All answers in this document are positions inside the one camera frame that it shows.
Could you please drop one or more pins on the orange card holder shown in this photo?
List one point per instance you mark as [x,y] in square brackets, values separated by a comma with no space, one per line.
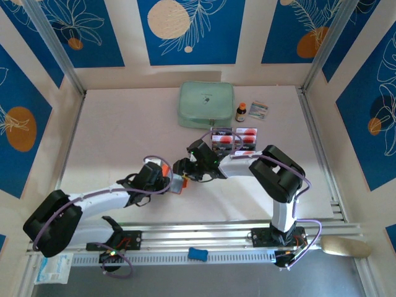
[177,185]

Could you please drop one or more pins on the white card with red circles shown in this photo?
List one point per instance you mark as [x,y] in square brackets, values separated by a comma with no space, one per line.
[246,153]
[247,131]
[247,140]

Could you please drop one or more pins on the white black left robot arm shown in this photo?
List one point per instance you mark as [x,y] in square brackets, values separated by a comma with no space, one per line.
[99,201]

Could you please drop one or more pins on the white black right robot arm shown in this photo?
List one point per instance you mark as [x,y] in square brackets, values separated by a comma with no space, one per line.
[238,164]

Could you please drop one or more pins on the small brown medicine bottle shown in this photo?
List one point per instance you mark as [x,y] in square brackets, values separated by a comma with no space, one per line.
[240,115]

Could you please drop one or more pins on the mint green zip pouch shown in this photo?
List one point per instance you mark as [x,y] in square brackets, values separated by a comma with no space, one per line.
[201,102]

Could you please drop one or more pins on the small printed sachet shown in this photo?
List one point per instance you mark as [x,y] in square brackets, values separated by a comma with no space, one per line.
[258,109]

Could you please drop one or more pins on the blue bone-shaped sponge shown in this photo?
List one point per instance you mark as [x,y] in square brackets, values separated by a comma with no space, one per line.
[198,253]

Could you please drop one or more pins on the white gauze packet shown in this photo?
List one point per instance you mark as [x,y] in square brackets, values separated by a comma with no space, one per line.
[55,270]

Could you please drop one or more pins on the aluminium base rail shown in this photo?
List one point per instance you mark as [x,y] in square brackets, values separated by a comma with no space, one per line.
[198,235]

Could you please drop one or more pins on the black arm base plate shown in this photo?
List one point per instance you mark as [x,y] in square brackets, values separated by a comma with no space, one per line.
[134,239]
[260,236]

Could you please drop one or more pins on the aluminium table side rail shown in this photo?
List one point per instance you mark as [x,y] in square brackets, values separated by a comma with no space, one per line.
[66,161]
[317,139]

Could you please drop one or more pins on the aluminium frame post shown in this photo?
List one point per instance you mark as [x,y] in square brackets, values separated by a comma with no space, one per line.
[52,40]
[330,40]

